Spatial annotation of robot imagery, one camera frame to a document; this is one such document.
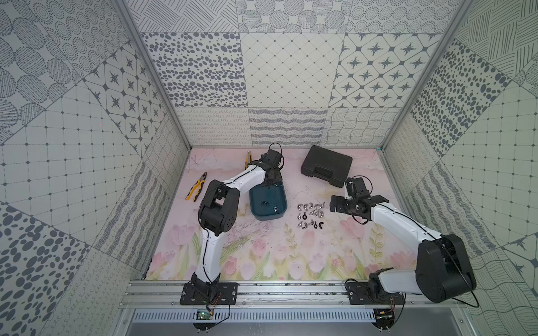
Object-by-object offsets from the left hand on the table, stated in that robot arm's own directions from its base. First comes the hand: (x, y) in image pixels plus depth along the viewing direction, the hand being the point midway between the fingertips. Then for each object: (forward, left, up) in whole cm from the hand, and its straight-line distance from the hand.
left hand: (276, 175), depth 100 cm
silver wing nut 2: (-13, -14, -7) cm, 20 cm away
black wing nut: (-18, -13, -7) cm, 24 cm away
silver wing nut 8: (-16, -21, -7) cm, 27 cm away
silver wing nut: (-14, -11, -6) cm, 19 cm away
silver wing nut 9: (-22, -11, -7) cm, 26 cm away
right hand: (-17, -29, -1) cm, 33 cm away
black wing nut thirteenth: (-22, -18, -7) cm, 29 cm away
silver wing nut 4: (-12, -19, -7) cm, 24 cm away
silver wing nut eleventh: (-23, -14, -7) cm, 27 cm away
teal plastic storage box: (-12, +3, -7) cm, 14 cm away
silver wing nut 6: (-18, -11, -7) cm, 22 cm away
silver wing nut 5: (-13, -22, -6) cm, 26 cm away
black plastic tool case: (+10, -27, -3) cm, 28 cm away
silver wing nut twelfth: (-21, -16, -6) cm, 28 cm away
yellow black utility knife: (+15, +16, -4) cm, 22 cm away
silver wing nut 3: (-12, -17, -7) cm, 22 cm away
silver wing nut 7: (-16, -17, -8) cm, 24 cm away
